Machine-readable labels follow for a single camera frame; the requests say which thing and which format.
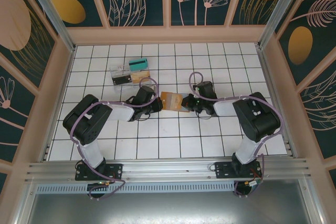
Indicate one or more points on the orange clear zip pouch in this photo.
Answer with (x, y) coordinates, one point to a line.
(170, 102)

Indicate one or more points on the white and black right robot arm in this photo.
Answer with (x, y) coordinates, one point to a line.
(245, 148)

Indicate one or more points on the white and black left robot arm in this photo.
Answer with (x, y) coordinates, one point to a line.
(90, 153)

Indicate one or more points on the gold credit card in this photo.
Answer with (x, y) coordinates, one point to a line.
(140, 76)

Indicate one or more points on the black credit card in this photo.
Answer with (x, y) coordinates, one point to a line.
(121, 79)

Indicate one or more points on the clear acrylic organiser tray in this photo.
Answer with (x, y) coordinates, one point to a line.
(118, 70)

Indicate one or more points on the small circuit board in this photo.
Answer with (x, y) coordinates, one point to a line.
(105, 182)
(253, 182)

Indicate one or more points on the grey sheet metal panel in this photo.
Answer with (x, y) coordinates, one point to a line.
(168, 208)

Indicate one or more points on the aluminium mounting rail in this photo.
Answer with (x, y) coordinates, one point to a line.
(168, 169)

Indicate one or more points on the aluminium side rail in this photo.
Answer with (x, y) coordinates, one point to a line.
(68, 66)
(273, 90)

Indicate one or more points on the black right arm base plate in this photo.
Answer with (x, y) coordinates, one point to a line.
(221, 170)

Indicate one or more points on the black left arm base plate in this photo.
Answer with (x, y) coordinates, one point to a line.
(115, 171)

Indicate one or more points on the aluminium corner post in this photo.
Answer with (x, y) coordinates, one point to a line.
(50, 9)
(278, 11)

